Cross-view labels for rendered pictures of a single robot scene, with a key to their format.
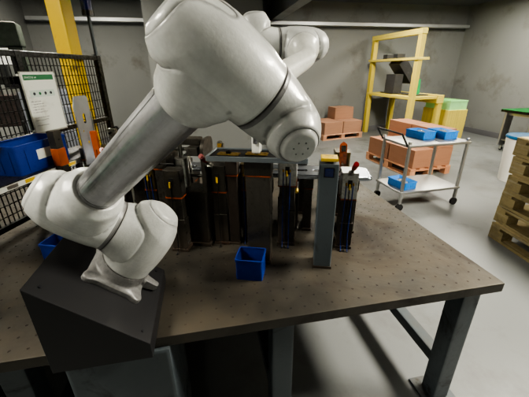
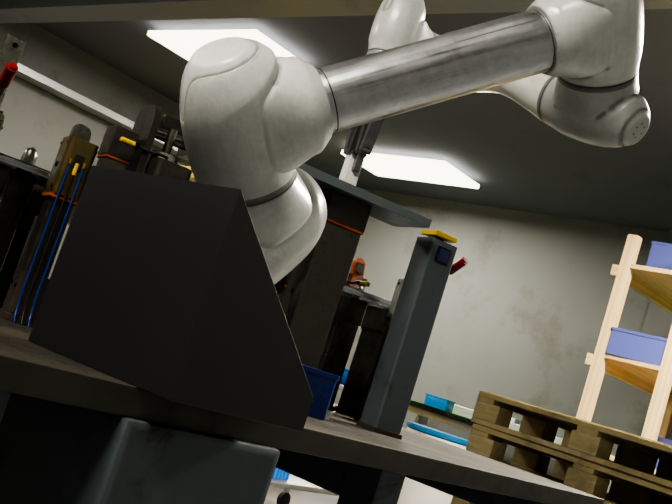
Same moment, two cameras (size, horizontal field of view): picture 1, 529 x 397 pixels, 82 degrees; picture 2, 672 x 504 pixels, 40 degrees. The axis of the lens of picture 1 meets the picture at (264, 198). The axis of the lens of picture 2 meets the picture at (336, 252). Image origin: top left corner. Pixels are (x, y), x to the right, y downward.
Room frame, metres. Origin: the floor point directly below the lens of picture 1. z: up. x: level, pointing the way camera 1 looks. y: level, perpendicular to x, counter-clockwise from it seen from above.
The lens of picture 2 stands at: (-0.45, 1.17, 0.80)
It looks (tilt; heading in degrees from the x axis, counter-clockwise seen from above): 7 degrees up; 323
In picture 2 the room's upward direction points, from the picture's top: 18 degrees clockwise
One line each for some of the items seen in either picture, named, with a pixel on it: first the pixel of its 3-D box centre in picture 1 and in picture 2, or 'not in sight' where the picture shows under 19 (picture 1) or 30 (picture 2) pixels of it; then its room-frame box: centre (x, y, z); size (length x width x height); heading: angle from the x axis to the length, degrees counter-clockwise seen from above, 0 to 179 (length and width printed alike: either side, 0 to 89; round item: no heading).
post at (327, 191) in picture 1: (324, 216); (408, 335); (1.07, -0.24, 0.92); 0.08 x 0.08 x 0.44; 82
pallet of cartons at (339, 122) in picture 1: (334, 122); not in sight; (7.21, -1.67, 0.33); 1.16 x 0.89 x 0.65; 101
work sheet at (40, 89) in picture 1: (43, 102); not in sight; (1.72, 1.19, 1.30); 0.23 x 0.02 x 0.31; 172
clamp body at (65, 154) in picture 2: (155, 202); (50, 231); (1.31, 0.52, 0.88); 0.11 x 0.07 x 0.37; 172
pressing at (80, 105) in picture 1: (86, 130); not in sight; (1.59, 0.92, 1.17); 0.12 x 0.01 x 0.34; 172
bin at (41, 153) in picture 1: (29, 153); not in sight; (1.42, 1.12, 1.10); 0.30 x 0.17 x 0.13; 172
